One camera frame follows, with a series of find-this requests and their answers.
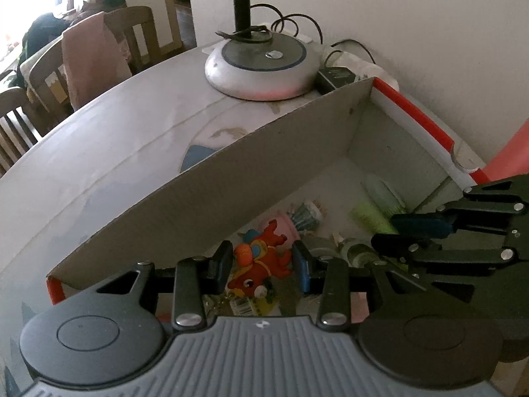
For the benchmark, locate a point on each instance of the white power strip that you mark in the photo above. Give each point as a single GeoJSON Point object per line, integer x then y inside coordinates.
{"type": "Point", "coordinates": [368, 66]}

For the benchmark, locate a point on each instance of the wooden chair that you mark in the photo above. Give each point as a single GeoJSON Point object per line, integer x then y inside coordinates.
{"type": "Point", "coordinates": [140, 29]}
{"type": "Point", "coordinates": [16, 124]}

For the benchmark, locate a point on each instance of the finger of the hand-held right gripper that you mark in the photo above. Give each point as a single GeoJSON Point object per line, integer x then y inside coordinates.
{"type": "Point", "coordinates": [396, 248]}
{"type": "Point", "coordinates": [421, 224]}

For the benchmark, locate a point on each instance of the red cardboard box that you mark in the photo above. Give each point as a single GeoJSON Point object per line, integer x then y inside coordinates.
{"type": "Point", "coordinates": [248, 173]}

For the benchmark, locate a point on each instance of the pink heart-shaped object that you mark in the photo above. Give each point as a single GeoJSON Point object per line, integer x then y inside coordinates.
{"type": "Point", "coordinates": [306, 215]}

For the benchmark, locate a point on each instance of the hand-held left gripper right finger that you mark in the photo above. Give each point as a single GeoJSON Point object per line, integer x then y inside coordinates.
{"type": "Point", "coordinates": [301, 271]}

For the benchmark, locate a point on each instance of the white and green bottle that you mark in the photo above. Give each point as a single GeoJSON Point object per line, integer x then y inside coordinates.
{"type": "Point", "coordinates": [382, 192]}

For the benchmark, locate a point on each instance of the dark coat pile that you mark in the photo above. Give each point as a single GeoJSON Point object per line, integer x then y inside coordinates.
{"type": "Point", "coordinates": [41, 31]}

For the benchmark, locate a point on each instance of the clear jar with green label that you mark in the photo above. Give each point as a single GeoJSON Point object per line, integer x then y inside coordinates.
{"type": "Point", "coordinates": [264, 305]}

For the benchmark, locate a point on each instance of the pink cloth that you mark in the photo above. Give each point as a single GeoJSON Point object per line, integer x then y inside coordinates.
{"type": "Point", "coordinates": [95, 62]}

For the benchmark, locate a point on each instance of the red bottle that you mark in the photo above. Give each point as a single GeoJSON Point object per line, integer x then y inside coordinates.
{"type": "Point", "coordinates": [512, 153]}

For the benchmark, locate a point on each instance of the black power adapter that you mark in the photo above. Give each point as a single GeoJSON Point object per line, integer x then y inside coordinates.
{"type": "Point", "coordinates": [337, 77]}

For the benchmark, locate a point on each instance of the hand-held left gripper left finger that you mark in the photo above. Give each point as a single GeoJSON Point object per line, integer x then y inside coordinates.
{"type": "Point", "coordinates": [224, 265]}

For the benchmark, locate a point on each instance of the grey desk lamp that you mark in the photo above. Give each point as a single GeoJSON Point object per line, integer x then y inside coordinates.
{"type": "Point", "coordinates": [256, 74]}

